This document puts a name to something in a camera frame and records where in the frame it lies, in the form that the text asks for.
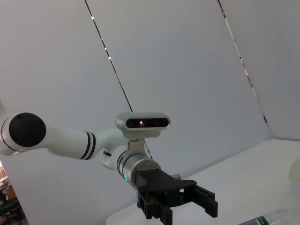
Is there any clear green-label water bottle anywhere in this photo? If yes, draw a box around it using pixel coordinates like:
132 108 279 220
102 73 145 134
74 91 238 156
239 208 294 225

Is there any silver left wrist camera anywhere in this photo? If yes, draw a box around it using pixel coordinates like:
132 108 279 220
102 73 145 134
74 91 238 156
115 112 171 141

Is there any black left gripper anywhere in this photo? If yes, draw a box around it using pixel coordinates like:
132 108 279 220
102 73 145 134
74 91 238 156
131 168 219 225

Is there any black office chair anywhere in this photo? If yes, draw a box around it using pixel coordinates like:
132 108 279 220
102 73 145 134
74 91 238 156
0 187 23 225

